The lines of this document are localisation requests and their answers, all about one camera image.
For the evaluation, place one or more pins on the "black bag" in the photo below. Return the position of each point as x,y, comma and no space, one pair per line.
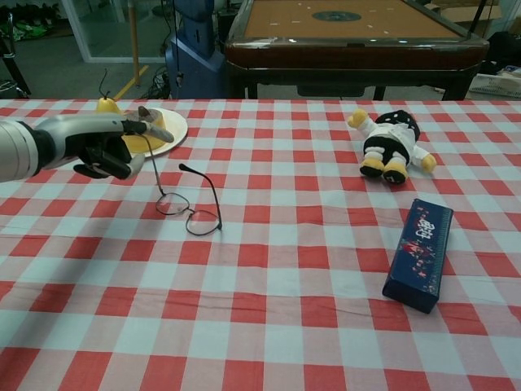
504,49

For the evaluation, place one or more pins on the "black white plush doll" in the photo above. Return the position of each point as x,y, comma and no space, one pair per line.
390,134

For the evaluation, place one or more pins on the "brown mahjong table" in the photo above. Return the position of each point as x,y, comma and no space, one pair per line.
354,53

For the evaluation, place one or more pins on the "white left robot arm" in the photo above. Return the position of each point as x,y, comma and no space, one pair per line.
16,150

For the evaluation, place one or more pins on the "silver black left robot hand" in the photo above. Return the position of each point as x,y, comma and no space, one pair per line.
77,134

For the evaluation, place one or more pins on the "white plastic basket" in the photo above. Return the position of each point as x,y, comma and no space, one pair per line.
492,84

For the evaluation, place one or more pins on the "white round plate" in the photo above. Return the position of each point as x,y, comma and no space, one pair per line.
178,126

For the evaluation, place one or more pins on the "blue machine base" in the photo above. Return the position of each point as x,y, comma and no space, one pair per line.
195,61

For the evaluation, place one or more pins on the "dark blue rectangular box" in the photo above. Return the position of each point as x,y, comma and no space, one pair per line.
419,260

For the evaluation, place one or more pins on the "yellow upright pole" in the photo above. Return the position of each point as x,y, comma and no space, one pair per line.
133,40

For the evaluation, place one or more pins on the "yellow toy pear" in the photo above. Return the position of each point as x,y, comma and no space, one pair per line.
108,106

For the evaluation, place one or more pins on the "thin-framed eyeglasses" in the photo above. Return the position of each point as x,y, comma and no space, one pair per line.
173,203

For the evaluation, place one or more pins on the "large white-framed glass panel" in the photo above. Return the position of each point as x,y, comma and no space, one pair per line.
79,32

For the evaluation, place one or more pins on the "black tripod stand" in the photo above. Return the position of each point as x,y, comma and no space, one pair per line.
476,20

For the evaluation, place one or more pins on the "red white checkered tablecloth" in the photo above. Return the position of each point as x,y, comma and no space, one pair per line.
260,305

